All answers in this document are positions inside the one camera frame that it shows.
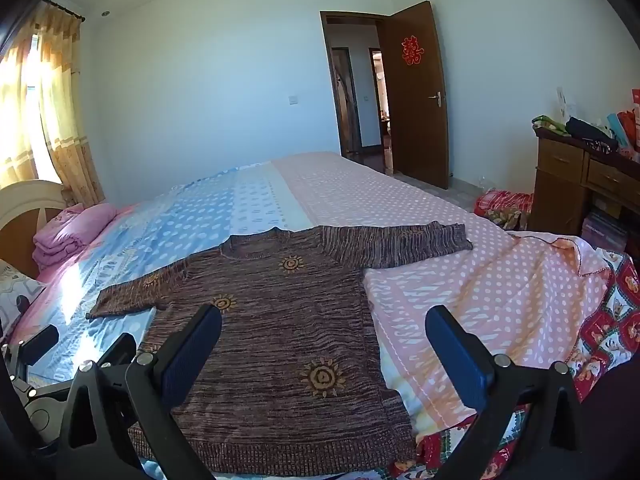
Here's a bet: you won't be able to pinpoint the red paper door decoration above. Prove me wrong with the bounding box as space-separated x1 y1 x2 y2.
401 35 425 66

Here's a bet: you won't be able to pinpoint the red patterned quilt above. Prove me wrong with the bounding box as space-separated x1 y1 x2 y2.
387 250 640 480

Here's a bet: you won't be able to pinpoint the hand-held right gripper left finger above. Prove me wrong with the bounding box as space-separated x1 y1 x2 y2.
62 304 223 480

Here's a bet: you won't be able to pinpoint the brown knit sweater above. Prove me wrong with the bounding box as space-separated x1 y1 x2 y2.
85 221 473 476

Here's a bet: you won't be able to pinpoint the brown wooden door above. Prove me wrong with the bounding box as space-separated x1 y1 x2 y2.
376 1 451 190

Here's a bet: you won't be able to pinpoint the black cloth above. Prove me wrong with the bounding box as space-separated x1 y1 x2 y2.
565 116 618 141

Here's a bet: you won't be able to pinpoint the green patterned cloth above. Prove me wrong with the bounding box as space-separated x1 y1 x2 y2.
531 115 568 136

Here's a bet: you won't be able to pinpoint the printed pillow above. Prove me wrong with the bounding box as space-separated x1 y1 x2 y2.
0 259 47 341

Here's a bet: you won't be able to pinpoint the red cloth pile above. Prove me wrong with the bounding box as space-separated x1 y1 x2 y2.
474 188 535 232

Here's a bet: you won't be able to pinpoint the yellow patterned curtain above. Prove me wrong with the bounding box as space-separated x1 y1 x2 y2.
0 2 106 206

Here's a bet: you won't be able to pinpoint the folded pink blanket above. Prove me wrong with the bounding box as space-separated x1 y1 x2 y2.
32 203 118 272

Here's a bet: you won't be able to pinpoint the polka-dot bedsheet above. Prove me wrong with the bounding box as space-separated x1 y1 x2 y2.
10 151 613 480

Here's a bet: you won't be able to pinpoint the dark curtain rod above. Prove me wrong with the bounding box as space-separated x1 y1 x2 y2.
42 0 87 23

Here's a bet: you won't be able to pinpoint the cream wooden headboard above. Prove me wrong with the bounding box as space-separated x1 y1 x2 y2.
0 180 68 281

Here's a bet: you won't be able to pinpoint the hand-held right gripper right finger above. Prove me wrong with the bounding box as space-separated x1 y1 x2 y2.
425 305 583 480

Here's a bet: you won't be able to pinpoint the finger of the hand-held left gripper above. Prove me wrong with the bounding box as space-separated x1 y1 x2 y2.
19 324 60 367
94 332 138 391

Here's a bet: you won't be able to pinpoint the red boxes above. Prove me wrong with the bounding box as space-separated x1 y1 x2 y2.
616 87 640 150

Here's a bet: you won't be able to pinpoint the brown wooden desk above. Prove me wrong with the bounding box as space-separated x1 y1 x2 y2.
529 127 640 253

